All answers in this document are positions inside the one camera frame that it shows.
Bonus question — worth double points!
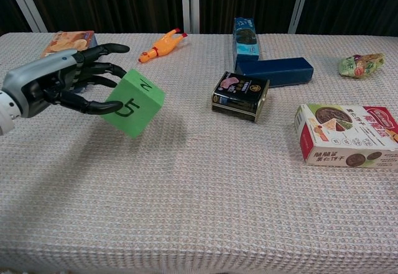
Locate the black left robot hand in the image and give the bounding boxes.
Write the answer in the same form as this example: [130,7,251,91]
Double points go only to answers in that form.
[1,43,131,119]

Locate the green foam number cube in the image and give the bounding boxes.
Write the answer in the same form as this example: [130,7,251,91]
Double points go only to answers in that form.
[99,68,165,140]

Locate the orange biscuit box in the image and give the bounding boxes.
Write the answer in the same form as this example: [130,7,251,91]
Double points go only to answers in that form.
[40,30,99,58]

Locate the orange rubber chicken toy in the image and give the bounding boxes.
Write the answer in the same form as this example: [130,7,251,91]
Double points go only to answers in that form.
[138,27,189,64]

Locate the beige waffle tablecloth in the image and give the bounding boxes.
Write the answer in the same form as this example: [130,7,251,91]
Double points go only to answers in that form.
[0,32,398,274]

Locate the black luncheon meat can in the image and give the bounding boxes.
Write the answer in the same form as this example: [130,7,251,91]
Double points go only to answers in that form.
[211,71,271,123]

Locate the light blue cookie box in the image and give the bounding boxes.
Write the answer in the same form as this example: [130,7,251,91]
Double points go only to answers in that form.
[233,17,261,67]

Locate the dark blue box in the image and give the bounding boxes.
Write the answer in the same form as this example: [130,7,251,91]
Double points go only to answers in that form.
[234,57,315,88]

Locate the white red pastry box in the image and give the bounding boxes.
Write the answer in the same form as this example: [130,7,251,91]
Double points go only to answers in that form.
[294,103,398,171]

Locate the green snack bag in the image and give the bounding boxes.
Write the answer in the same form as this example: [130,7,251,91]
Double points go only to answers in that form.
[338,52,386,80]

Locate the white partition post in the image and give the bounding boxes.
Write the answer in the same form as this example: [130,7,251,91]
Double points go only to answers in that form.
[2,0,48,34]
[180,0,200,34]
[288,0,313,35]

